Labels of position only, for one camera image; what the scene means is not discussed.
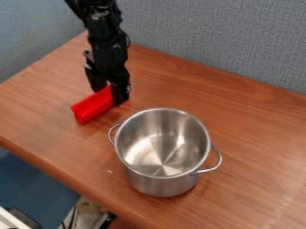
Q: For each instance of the red plastic block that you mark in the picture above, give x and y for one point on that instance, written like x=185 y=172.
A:
x=92 y=106

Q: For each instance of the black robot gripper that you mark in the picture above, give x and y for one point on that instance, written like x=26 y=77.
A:
x=100 y=16

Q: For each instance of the table leg bracket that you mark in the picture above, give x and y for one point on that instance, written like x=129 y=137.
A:
x=86 y=216

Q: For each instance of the stainless steel pot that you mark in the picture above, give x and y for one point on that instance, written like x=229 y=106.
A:
x=161 y=145

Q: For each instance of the white object at corner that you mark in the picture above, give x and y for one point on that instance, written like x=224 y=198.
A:
x=8 y=222

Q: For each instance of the black object on floor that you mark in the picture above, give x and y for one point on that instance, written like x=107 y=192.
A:
x=24 y=218

